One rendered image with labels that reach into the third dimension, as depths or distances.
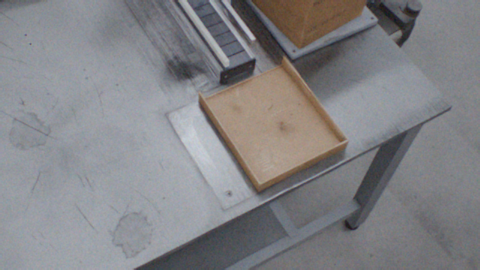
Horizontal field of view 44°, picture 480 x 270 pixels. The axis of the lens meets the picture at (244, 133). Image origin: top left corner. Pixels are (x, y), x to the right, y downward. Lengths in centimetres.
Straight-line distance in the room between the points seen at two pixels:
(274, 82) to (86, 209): 59
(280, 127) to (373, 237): 96
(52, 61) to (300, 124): 68
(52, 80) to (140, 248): 53
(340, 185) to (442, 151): 49
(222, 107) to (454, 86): 156
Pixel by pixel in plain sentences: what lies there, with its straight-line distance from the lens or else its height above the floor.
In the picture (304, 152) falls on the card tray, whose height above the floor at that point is 83.
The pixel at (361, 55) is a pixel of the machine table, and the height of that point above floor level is 83.
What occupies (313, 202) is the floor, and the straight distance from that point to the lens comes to 235.
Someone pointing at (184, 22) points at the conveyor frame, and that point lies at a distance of 165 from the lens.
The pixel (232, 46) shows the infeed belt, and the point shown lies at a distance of 159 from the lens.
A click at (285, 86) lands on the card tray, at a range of 158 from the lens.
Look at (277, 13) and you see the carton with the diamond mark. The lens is 165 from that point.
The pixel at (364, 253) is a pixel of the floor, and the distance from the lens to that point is 231.
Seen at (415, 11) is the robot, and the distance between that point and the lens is 264.
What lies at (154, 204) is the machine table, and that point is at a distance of 139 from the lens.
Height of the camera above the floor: 208
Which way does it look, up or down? 57 degrees down
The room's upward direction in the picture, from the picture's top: 8 degrees clockwise
